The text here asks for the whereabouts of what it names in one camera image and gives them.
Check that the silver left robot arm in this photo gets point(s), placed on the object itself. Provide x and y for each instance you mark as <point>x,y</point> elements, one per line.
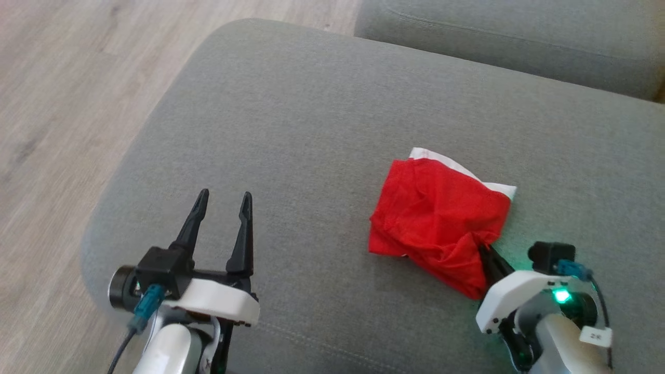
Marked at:
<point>166,348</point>

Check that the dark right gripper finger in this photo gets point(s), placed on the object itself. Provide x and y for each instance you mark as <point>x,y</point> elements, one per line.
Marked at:
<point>501,266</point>
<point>488,265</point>

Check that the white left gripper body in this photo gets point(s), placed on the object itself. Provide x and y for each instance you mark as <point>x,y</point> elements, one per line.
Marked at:
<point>218,301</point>

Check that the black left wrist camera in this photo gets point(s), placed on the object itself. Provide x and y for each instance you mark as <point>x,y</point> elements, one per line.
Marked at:
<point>163,270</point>

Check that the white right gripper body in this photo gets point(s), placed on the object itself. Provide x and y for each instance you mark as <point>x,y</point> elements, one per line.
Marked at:
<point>511,291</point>

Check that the grey sofa seat cushion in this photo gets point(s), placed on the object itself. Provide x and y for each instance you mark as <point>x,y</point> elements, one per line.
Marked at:
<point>311,130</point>

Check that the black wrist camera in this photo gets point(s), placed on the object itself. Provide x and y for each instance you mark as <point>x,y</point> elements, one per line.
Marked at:
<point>163,270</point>
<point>550,257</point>

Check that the red white-striped shorts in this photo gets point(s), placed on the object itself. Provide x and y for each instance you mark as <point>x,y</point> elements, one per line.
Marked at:
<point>436,223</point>

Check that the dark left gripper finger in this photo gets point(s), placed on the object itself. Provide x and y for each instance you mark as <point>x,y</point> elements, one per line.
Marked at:
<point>243,244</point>
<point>192,223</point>

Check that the grey sofa back cushion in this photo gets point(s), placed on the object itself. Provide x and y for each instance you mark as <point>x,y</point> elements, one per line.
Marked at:
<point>519,31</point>

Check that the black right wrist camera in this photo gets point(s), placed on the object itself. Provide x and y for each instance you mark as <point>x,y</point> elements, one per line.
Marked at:
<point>550,257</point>

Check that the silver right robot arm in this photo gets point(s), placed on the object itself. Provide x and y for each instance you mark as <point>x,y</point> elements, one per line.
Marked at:
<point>556,343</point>

